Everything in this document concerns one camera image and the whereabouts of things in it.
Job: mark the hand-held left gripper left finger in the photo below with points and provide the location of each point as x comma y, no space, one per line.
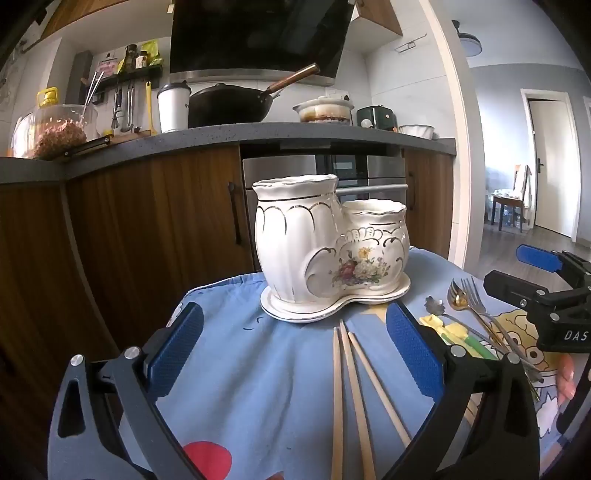
178,350

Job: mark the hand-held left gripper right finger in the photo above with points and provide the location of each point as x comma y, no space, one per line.
411,350

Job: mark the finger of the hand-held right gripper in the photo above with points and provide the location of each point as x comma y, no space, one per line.
538,257
512,286

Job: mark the gold metal fork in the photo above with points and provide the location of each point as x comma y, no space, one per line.
473,295

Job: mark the silver flower-shaped spoon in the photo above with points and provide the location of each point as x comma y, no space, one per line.
435,304

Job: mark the white floral ceramic utensil holder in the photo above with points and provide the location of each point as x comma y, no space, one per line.
286,240

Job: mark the person's right hand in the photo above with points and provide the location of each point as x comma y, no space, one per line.
566,378

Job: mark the yellow green plastic utensil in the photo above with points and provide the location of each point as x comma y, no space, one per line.
455,331

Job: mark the gold metal spoon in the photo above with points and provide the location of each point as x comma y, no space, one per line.
458,295

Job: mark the wooden chair with cloth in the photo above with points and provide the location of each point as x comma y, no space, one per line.
512,198

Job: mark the white room door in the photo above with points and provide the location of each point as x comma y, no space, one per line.
551,166

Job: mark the blue cartoon printed cloth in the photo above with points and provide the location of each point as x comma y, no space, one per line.
277,369

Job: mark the wooden base cabinet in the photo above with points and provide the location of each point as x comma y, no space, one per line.
152,221

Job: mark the white fluted bowl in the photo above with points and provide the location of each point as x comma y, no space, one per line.
415,131

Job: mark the stainless steel oven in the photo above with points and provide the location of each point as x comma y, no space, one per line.
286,168

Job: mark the dark green kitchen appliance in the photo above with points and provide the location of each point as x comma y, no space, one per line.
376,117

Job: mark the wooden cutting board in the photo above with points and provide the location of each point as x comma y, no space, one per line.
134,134

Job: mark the round ceiling lamp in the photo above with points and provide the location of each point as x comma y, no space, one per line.
470,41

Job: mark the grey kitchen countertop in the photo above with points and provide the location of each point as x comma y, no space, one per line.
258,133

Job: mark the white travel mug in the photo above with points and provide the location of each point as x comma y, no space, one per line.
173,110

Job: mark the yellow silicone spatula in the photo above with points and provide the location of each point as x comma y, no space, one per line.
149,106

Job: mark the clear jar of dried food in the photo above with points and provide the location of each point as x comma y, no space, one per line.
60,134

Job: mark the stained white clay pot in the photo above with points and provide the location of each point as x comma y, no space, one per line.
323,110

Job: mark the metal chopsticks in jar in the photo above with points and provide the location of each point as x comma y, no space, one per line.
93,92

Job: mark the yellow-capped oil bottle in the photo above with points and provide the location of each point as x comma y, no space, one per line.
47,97

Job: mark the pink packet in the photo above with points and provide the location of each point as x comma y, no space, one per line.
107,67

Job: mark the small spice jar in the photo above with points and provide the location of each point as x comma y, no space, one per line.
142,60

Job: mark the dark spice bottle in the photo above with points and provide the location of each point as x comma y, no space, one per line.
131,57

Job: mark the yellow green snack packet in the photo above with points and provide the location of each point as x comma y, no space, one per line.
153,53

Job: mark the black glass range hood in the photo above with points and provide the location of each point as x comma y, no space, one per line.
258,37

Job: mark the metal wall hook rack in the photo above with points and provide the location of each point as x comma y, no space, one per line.
408,44

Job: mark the white wall socket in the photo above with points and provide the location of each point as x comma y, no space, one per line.
337,94

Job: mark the black wall shelf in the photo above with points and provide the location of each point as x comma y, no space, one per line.
138,74

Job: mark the wooden wall cabinet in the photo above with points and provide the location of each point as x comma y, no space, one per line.
378,14

